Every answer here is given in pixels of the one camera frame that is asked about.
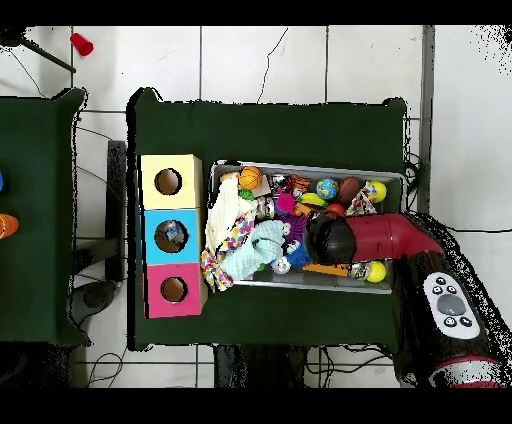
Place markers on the shallow clear mesh bin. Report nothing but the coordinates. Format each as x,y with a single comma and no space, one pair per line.
396,192

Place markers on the cream muslin cloth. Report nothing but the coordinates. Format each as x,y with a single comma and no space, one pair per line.
226,212

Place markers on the mint muslin cloth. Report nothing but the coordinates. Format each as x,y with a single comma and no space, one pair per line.
256,248

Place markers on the red plastic cup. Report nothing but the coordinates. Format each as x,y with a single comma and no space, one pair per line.
82,44

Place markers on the clear plastic packet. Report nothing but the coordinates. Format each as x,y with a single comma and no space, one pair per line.
172,232

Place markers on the black tripod leg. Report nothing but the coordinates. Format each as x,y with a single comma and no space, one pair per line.
48,55

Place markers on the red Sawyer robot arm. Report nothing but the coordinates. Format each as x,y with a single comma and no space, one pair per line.
380,240

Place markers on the grey rounded base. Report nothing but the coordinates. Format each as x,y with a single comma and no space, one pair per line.
94,300

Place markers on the red-orange ball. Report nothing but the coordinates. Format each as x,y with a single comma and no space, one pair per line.
336,208

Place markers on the colourful dotted cloth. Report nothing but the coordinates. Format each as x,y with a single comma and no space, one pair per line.
240,234
216,272

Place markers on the white colourful patterned cloth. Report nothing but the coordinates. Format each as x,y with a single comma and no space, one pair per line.
360,204

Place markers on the wooden box with three holes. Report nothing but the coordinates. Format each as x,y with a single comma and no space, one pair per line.
188,248

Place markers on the orange toy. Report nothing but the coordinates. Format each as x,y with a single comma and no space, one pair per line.
8,226

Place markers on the side table with green cloth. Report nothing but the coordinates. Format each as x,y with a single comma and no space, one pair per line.
32,220

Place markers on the yellow ball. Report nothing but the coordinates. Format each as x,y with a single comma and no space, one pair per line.
378,191

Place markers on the globe print ball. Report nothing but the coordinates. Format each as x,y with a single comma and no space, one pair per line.
326,188

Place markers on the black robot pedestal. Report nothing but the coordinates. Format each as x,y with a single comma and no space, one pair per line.
256,368

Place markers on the black upright stand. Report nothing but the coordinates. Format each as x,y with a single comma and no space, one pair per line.
116,208

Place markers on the orange toy basketball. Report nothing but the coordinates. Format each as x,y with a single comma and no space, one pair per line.
250,178

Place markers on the brown toy football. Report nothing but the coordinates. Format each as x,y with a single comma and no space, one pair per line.
348,190

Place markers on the dark green tablecloth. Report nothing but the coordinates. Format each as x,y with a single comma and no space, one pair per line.
260,132

